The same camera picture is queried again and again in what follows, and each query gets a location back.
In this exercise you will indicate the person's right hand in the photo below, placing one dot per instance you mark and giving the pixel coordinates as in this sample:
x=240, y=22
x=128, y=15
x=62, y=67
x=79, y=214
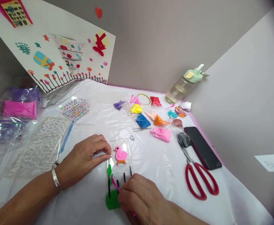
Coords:
x=144, y=199

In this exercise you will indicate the person's left hand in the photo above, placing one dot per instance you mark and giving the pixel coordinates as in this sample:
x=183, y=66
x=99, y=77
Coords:
x=80, y=157

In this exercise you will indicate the person's right fingers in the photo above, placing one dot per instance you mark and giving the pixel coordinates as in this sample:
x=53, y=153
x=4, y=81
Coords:
x=131, y=187

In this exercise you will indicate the pink clay tool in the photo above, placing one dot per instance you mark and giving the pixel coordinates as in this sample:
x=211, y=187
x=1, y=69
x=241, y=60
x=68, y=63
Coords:
x=115, y=184

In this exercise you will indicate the decorated clear phone case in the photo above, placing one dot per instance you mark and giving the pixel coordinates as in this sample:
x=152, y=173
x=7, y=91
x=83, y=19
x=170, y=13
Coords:
x=120, y=168

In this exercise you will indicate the green clay grass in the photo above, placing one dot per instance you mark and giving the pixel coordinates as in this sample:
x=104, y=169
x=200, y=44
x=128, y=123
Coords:
x=112, y=199

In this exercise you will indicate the white plastic table cover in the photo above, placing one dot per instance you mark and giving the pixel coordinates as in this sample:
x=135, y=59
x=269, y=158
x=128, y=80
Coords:
x=155, y=168

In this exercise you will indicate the pink clay duck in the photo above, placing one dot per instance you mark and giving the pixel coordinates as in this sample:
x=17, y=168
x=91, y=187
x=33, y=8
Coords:
x=120, y=155

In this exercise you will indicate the metal tweezers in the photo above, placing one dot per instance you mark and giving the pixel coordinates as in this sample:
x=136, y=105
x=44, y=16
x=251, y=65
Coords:
x=140, y=129

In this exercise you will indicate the light pink clay packet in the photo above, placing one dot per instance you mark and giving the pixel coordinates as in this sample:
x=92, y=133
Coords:
x=161, y=134

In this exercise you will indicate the blue clay packet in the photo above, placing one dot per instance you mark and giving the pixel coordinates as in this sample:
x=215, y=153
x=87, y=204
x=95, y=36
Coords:
x=143, y=121

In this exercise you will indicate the orange clay packet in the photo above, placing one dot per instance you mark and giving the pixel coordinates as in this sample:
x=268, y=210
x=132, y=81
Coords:
x=160, y=121

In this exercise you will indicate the plain clear phone case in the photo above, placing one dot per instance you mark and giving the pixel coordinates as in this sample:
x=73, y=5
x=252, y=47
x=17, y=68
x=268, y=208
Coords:
x=83, y=131

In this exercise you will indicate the peach clay packet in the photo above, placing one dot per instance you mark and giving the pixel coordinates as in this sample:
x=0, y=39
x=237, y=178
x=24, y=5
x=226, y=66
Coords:
x=151, y=115

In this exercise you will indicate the yellow clay packet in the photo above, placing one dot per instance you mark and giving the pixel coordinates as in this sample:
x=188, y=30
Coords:
x=136, y=108

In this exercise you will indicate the brown clay packet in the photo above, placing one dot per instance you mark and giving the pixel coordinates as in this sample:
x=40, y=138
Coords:
x=177, y=123

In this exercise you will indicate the black smartphone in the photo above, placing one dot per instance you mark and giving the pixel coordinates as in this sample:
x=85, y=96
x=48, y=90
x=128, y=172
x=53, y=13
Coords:
x=201, y=147

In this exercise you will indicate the blue clay tool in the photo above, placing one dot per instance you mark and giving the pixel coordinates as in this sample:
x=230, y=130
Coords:
x=66, y=137

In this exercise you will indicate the purple clay packet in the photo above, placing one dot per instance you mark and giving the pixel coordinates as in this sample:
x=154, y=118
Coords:
x=119, y=105

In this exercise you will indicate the teal clay packet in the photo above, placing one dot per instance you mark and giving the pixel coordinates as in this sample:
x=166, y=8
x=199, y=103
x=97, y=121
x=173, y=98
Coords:
x=172, y=114

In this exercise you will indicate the magenta clay packet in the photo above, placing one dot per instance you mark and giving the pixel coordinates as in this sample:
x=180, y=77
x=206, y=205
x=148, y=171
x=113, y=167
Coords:
x=134, y=99

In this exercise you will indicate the small pink plastic tool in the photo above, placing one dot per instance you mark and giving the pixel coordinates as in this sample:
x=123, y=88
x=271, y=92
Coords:
x=169, y=106

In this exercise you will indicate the red clay packet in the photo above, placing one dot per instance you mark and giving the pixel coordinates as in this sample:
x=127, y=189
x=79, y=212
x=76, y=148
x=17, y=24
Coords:
x=155, y=101

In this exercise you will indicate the colourful clay bird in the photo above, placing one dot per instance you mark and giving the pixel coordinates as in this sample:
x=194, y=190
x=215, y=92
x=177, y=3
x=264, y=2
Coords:
x=181, y=111

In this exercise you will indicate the rhinestone sticker sheet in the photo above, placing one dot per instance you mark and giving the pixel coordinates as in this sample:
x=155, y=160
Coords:
x=75, y=109

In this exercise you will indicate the white scalloped paper cups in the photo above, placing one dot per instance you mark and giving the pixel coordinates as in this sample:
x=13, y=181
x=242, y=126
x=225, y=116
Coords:
x=186, y=106

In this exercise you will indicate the textured clear phone case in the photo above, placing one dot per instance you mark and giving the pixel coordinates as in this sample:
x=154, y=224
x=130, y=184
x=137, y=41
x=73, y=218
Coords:
x=38, y=147

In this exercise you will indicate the green lid water bottle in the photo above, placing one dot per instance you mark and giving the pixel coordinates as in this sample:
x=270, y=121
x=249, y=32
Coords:
x=180, y=89

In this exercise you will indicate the large pink clay bag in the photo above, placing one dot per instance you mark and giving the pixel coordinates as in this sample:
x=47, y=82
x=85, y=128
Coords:
x=20, y=109

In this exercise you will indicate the clear plastic bags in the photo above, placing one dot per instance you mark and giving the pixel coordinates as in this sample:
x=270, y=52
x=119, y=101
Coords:
x=3, y=134

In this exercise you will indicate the white paper sheet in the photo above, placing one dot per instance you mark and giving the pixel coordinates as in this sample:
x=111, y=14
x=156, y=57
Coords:
x=269, y=162

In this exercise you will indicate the large purple clay bag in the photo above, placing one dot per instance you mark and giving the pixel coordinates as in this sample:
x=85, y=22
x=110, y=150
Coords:
x=25, y=93

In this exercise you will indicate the decorated white poster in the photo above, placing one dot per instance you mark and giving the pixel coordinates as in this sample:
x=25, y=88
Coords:
x=48, y=39

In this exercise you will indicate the red heart sticker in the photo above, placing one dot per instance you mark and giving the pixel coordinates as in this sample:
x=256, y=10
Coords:
x=98, y=12

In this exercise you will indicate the pink and yellow card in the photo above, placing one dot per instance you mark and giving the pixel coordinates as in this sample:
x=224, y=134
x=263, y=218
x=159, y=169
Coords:
x=15, y=11

